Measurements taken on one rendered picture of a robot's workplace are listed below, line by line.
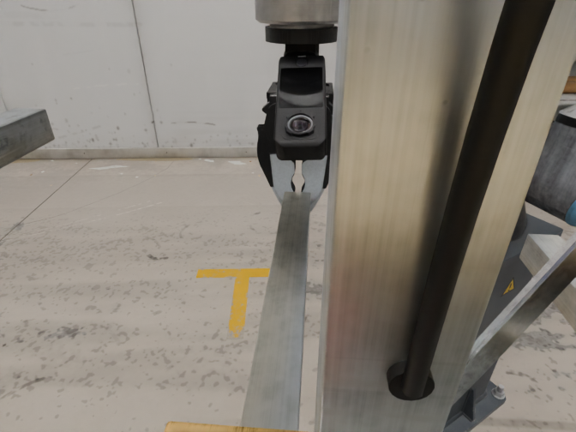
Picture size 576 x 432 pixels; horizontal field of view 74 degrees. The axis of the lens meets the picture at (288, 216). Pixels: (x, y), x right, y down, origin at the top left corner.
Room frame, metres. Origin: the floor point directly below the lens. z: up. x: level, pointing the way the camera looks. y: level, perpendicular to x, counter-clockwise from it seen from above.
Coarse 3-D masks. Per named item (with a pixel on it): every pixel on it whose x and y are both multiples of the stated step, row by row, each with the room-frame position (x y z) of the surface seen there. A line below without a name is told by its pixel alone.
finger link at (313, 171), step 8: (304, 160) 0.39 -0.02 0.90; (312, 160) 0.39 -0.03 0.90; (320, 160) 0.39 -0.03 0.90; (304, 168) 0.39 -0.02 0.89; (312, 168) 0.39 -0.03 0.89; (320, 168) 0.39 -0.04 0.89; (304, 176) 0.39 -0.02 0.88; (312, 176) 0.39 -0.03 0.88; (320, 176) 0.39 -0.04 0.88; (304, 184) 0.39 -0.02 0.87; (312, 184) 0.39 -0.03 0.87; (320, 184) 0.39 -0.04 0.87; (312, 192) 0.39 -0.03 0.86; (320, 192) 0.39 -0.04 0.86; (312, 200) 0.39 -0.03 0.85; (312, 208) 0.39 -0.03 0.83
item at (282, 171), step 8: (272, 160) 0.39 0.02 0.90; (280, 160) 0.39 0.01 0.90; (288, 160) 0.39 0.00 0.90; (272, 168) 0.39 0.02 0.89; (280, 168) 0.39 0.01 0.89; (288, 168) 0.39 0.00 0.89; (280, 176) 0.39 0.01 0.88; (288, 176) 0.39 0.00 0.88; (280, 184) 0.39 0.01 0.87; (288, 184) 0.39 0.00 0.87; (280, 192) 0.39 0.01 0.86; (280, 200) 0.39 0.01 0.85
